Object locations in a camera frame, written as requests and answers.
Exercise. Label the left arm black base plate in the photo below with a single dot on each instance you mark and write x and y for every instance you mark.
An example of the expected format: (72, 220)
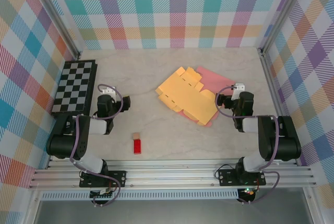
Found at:
(117, 178)

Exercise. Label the aluminium side floor rail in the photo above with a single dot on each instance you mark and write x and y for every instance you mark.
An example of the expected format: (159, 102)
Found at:
(270, 77)

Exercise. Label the yellow paper box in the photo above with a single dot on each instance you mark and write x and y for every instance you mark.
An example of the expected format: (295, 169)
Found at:
(188, 98)

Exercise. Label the small wooden cube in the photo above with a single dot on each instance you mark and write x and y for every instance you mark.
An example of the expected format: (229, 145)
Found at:
(136, 136)

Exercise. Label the red toy block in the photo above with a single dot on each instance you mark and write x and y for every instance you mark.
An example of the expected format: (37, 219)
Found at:
(138, 147)

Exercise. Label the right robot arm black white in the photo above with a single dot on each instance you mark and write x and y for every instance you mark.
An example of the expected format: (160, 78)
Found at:
(287, 145)

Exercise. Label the grey metal sheet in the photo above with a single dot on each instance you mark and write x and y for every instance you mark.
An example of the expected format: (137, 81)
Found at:
(169, 212)

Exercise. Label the black grey chessboard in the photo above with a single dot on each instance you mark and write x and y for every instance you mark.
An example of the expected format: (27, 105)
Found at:
(73, 88)

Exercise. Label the aluminium mounting rail frame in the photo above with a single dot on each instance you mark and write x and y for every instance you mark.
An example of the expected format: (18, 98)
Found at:
(169, 174)

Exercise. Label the pink paper box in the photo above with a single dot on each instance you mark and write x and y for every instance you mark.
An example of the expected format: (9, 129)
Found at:
(216, 80)

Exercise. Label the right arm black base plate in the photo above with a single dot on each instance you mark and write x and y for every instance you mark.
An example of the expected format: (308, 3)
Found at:
(227, 178)

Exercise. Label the aluminium corner post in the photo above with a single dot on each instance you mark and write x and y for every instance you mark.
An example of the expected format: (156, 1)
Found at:
(281, 12)
(56, 15)

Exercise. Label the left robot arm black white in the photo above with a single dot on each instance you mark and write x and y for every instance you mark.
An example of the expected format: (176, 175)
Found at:
(65, 143)

